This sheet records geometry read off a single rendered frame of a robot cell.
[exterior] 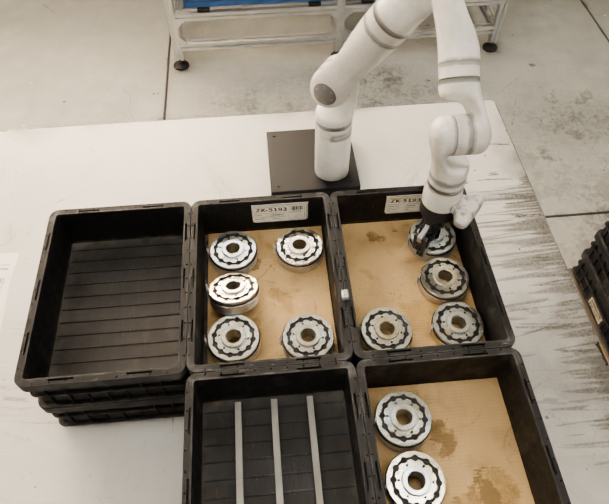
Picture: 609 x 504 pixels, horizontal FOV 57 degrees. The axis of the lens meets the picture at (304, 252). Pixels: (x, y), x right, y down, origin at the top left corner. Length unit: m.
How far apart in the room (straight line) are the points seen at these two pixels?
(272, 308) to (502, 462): 0.52
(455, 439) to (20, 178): 1.31
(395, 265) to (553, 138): 1.81
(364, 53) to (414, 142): 0.56
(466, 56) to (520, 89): 2.17
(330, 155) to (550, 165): 1.56
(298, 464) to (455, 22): 0.80
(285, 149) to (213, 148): 0.22
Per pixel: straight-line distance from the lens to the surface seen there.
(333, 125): 1.37
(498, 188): 1.65
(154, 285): 1.26
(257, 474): 1.07
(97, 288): 1.30
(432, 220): 1.15
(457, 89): 1.01
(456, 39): 1.02
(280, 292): 1.21
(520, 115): 3.02
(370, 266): 1.25
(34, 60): 3.48
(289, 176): 1.52
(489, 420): 1.15
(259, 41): 3.08
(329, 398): 1.11
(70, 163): 1.75
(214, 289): 1.18
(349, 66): 1.24
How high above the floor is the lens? 1.87
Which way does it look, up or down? 55 degrees down
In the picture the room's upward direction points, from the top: straight up
